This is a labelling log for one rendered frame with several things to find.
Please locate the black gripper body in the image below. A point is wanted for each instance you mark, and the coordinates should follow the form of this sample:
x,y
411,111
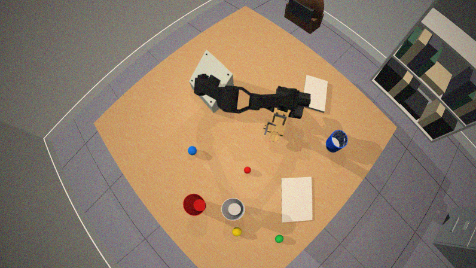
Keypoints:
x,y
296,112

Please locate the green ball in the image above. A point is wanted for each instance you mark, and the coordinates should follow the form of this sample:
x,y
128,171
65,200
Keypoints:
x,y
279,238

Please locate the cream flat rectangular panel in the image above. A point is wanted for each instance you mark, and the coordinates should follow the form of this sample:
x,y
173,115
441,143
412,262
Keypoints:
x,y
318,90

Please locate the grey cone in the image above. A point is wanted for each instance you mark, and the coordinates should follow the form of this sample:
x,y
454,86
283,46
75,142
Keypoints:
x,y
233,209

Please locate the cream flat rectangular sheet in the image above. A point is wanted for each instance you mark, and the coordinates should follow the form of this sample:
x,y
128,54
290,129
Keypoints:
x,y
296,199

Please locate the yellow ball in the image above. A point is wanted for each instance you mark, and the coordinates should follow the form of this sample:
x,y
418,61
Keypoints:
x,y
236,231

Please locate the blue cup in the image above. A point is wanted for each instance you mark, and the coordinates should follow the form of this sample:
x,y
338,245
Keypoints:
x,y
336,141

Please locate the blue ball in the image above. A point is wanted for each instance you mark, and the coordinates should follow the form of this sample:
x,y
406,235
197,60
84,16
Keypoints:
x,y
192,150

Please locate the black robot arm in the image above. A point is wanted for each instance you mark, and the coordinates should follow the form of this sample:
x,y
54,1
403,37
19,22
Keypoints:
x,y
227,97

